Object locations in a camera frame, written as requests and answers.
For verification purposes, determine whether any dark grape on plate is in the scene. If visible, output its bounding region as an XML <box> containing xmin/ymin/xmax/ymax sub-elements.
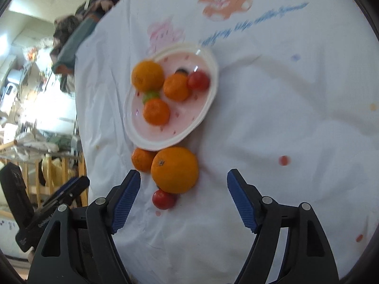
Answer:
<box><xmin>175</xmin><ymin>68</ymin><xmax>189</xmax><ymax>76</ymax></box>

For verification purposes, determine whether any large orange on plate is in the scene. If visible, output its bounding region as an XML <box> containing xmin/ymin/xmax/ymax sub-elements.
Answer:
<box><xmin>131</xmin><ymin>60</ymin><xmax>165</xmax><ymax>92</ymax></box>

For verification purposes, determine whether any bumpy orange mandarin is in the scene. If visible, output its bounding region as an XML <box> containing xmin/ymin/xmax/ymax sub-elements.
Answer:
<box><xmin>143</xmin><ymin>98</ymin><xmax>171</xmax><ymax>126</ymax></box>

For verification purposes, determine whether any white cartoon bed sheet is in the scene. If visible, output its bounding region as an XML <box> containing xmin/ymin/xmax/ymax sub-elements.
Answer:
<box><xmin>75</xmin><ymin>0</ymin><xmax>378</xmax><ymax>283</ymax></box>

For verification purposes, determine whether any wooden crib rail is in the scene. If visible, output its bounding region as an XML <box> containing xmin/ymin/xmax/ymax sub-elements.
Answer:
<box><xmin>1</xmin><ymin>140</ymin><xmax>87</xmax><ymax>206</ymax></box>

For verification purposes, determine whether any rough orange mandarin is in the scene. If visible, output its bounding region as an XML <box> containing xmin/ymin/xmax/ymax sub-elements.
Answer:
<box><xmin>131</xmin><ymin>147</ymin><xmax>157</xmax><ymax>173</ymax></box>

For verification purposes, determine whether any pile of clothes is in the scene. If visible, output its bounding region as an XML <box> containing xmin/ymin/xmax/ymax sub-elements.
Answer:
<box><xmin>50</xmin><ymin>0</ymin><xmax>119</xmax><ymax>94</ymax></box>

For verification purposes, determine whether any smooth large orange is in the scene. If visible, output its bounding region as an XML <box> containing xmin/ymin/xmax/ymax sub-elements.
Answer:
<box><xmin>150</xmin><ymin>147</ymin><xmax>199</xmax><ymax>194</ymax></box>

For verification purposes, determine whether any pink white oval plate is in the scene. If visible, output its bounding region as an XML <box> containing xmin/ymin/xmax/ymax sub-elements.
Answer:
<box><xmin>123</xmin><ymin>43</ymin><xmax>219</xmax><ymax>151</ymax></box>

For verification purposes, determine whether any green grape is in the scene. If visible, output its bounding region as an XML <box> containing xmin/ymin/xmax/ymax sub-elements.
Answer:
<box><xmin>143</xmin><ymin>90</ymin><xmax>161</xmax><ymax>105</ymax></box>

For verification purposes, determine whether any small red tomato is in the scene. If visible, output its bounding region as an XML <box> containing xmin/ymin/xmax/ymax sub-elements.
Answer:
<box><xmin>187</xmin><ymin>71</ymin><xmax>210</xmax><ymax>91</ymax></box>

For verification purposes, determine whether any red cherry tomato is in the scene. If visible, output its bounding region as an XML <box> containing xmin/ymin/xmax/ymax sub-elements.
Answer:
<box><xmin>152</xmin><ymin>189</ymin><xmax>177</xmax><ymax>210</ymax></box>

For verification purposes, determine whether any small mandarin on plate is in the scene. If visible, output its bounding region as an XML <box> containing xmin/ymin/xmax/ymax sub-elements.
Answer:
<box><xmin>163</xmin><ymin>73</ymin><xmax>191</xmax><ymax>102</ymax></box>

